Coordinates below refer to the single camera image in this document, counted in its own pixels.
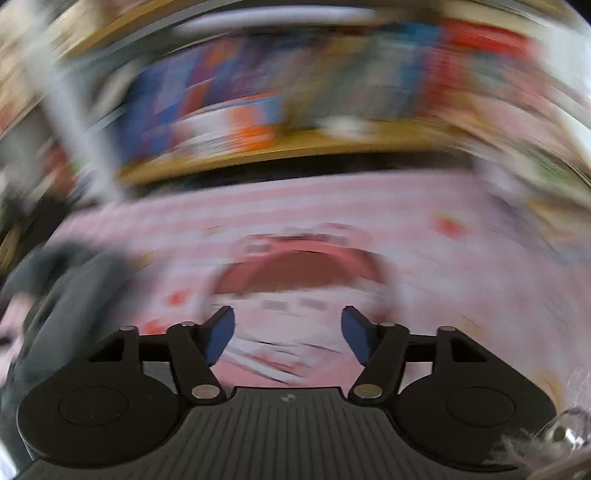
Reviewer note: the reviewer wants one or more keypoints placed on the grey furry charm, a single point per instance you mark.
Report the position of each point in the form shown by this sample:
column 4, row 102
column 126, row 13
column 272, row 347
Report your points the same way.
column 531, row 450

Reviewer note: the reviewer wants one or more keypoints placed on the stack of booklets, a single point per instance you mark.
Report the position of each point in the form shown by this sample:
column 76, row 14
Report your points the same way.
column 540, row 203

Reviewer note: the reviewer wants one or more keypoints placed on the pink checked cartoon table mat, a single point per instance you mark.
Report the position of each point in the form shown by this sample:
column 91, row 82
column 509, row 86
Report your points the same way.
column 415, row 217

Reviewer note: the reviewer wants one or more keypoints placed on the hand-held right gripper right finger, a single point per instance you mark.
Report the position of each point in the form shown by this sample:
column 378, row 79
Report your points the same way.
column 358, row 337

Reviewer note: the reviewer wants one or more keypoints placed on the orange white carton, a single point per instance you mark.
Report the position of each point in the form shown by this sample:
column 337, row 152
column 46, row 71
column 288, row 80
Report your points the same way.
column 251, row 113
column 256, row 138

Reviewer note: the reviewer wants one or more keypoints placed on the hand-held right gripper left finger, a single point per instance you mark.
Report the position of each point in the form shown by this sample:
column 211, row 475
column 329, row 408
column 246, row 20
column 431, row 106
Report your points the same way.
column 217, row 339

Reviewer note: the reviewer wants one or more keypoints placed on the grey knit sweater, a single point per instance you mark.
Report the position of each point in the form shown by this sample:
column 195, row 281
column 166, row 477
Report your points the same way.
column 60, row 295

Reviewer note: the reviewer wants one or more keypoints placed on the wooden bookshelf board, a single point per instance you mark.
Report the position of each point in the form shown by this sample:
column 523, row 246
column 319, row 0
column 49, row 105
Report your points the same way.
column 300, row 154

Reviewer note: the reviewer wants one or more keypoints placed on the row of colourful books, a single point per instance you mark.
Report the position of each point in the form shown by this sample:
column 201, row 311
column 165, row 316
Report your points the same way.
column 351, row 69

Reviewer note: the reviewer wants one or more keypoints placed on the white shelf frame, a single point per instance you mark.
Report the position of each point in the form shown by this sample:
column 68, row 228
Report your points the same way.
column 74, row 129

